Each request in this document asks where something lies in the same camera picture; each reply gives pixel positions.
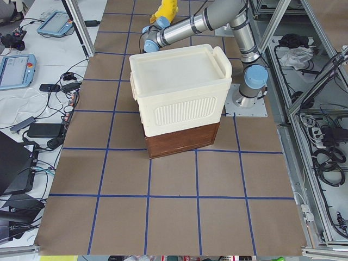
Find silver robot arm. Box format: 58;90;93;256
141;1;262;69

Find dark wooden drawer cabinet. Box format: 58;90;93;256
145;122;220;159

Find white plastic storage box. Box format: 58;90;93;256
129;44;232;137

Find yellow plush dinosaur toy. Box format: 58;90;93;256
150;0;179;23

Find black power adapter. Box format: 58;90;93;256
27;123;62;138

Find crumpled white cloth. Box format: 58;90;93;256
279;47;313;70

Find blue teach pendant far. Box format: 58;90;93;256
36;11;73;38

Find blue teach pendant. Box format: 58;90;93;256
36;11;73;38
1;54;36;90

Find black laptop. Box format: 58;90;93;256
1;133;38;196

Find blue teach pendant near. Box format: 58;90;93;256
1;54;36;90

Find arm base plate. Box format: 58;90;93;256
225;83;268;117

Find aluminium frame post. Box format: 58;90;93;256
62;0;95;59

